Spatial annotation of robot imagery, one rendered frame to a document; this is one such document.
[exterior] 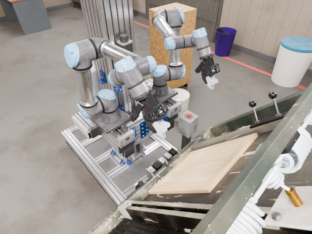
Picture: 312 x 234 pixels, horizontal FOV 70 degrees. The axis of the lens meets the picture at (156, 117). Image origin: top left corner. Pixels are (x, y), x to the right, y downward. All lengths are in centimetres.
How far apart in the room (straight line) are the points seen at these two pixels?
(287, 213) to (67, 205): 230
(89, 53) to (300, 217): 111
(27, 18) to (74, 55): 576
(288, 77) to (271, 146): 398
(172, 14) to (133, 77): 97
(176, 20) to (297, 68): 283
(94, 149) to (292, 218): 236
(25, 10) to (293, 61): 600
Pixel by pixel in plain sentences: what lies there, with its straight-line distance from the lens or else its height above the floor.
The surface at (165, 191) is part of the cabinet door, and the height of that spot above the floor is 105.
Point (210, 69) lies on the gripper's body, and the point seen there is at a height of 149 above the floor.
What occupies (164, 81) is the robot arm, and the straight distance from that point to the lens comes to 182.
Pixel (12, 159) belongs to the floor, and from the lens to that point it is 326.
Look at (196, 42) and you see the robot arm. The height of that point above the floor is 162.
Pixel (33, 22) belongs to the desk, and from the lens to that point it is 702.
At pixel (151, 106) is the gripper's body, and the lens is 88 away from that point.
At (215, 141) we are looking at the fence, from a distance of 147.
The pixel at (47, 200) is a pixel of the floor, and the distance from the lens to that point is 270.
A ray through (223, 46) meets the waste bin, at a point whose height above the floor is 24.
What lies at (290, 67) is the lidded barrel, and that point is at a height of 38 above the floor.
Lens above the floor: 214
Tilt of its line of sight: 41 degrees down
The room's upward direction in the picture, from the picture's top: 1 degrees counter-clockwise
